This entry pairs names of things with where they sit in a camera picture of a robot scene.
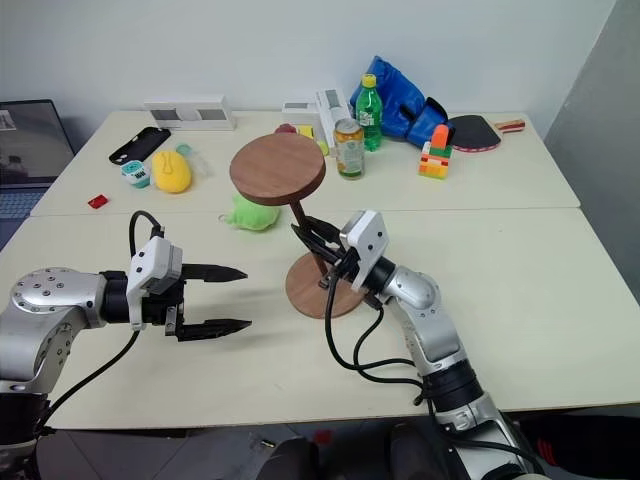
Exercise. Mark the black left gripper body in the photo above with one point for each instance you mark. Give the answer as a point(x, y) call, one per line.
point(160, 310)

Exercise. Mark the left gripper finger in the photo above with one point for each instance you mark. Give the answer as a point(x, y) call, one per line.
point(212, 329)
point(212, 274)

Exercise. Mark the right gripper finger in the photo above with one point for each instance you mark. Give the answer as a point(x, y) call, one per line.
point(324, 227)
point(310, 242)

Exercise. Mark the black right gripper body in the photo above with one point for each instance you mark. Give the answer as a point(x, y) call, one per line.
point(341, 256)

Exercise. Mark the wooden pole with round disc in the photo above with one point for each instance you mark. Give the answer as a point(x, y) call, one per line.
point(277, 167)

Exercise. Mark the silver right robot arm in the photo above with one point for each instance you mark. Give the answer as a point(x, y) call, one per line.
point(432, 325)

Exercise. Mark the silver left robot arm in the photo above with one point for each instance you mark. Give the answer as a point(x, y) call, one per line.
point(47, 310)

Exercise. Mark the round wooden base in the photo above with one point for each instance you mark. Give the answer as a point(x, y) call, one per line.
point(305, 292)

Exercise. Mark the green plush toy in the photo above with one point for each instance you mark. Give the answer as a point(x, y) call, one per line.
point(252, 214)

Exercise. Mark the yellow-green small toy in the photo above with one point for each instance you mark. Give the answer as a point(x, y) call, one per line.
point(323, 148)

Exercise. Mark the yellow drink can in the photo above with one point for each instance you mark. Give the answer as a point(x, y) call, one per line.
point(350, 150)

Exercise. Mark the yellow block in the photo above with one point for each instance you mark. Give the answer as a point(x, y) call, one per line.
point(306, 132)

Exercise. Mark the small red toy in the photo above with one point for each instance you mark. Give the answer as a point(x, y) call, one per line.
point(285, 129)

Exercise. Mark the yellow sponge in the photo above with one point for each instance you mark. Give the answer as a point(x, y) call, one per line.
point(172, 172)

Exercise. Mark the clear plastic teal-capped piece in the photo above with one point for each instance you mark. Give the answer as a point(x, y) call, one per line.
point(197, 160)

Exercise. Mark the low white box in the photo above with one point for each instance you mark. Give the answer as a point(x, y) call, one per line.
point(300, 114)

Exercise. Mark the tall white box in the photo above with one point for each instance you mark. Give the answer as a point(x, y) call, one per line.
point(332, 107)

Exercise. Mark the green bottle yellow cap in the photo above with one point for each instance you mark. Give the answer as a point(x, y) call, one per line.
point(370, 115)

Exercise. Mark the small red card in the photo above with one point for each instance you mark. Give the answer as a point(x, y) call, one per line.
point(98, 201)

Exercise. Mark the small white teal timer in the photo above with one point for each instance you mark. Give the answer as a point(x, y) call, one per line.
point(136, 175)

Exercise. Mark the orange green brick toy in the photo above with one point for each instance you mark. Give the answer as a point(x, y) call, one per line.
point(436, 157)

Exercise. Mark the black phone case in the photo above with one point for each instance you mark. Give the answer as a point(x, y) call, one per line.
point(140, 145)

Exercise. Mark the blue boxing glove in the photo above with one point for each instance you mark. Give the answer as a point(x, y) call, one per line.
point(400, 95)

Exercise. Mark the dark rounded shape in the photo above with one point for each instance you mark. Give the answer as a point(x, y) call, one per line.
point(290, 462)

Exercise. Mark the long white box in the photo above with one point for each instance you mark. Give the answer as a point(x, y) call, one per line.
point(190, 112)

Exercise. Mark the black table tennis paddle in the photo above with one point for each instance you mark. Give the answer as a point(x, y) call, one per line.
point(472, 132)

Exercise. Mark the grey laptop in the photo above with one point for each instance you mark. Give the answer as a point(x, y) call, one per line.
point(30, 145)

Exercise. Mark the grey partition panel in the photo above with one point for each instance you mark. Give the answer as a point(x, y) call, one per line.
point(600, 110)

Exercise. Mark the black shoe red stripes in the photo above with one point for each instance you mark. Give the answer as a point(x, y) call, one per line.
point(575, 440)

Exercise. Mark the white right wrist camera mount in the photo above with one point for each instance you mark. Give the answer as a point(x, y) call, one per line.
point(369, 240)

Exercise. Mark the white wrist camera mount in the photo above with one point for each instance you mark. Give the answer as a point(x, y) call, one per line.
point(152, 260)
point(369, 240)

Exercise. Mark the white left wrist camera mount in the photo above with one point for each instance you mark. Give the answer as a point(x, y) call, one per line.
point(152, 260)

